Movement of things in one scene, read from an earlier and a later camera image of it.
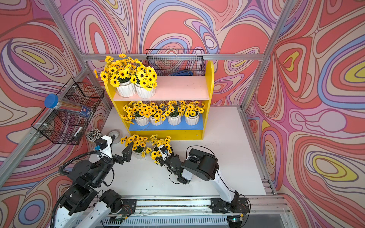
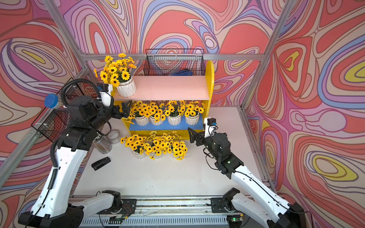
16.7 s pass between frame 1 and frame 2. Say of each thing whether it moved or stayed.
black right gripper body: moved
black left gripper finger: moved
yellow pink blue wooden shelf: stayed
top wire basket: stayed
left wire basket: stayed
